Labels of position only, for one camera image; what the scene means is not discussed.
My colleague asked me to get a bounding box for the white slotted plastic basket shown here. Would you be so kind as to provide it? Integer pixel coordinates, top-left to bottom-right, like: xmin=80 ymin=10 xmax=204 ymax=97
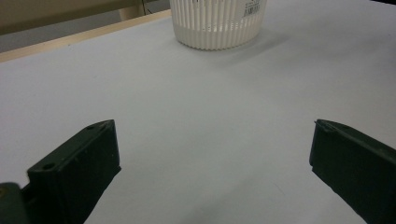
xmin=168 ymin=0 xmax=268 ymax=51

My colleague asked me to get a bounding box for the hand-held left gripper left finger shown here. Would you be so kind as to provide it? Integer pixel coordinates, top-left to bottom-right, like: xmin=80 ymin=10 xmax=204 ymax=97
xmin=21 ymin=119 xmax=122 ymax=224

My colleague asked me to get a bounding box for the beige wooden furniture leg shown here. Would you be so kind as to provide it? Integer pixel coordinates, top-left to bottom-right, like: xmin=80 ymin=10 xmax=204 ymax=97
xmin=119 ymin=4 xmax=146 ymax=22

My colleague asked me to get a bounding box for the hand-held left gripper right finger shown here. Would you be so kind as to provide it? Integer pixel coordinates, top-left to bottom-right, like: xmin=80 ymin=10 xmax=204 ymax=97
xmin=308 ymin=119 xmax=396 ymax=224

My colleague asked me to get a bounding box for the beige wooden panel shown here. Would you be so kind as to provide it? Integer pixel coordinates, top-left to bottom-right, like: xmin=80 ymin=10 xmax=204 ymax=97
xmin=0 ymin=0 xmax=145 ymax=36

